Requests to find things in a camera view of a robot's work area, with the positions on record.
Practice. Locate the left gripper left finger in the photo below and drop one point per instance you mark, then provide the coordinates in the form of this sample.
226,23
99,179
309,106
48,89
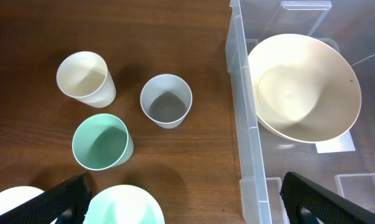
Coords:
66,203

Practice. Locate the clear plastic storage bin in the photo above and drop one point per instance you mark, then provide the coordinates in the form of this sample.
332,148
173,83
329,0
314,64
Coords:
265,158

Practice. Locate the mint green bowl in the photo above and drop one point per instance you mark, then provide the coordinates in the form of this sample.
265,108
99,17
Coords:
124,204

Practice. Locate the beige cup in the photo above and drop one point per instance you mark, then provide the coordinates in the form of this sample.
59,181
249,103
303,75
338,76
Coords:
84,76

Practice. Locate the beige bowl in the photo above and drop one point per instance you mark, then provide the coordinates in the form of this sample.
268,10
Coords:
304,90

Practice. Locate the yellow bowl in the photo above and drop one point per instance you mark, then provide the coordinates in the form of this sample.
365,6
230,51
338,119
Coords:
16,196

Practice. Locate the grey cup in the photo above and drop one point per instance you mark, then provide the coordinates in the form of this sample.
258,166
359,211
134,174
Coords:
166,99

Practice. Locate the white label in bin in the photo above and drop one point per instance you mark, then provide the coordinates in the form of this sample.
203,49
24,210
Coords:
343,143

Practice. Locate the mint green cup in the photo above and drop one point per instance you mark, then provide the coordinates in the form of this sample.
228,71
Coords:
102,141

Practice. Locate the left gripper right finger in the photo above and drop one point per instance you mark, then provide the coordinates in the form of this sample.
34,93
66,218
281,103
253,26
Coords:
307,202

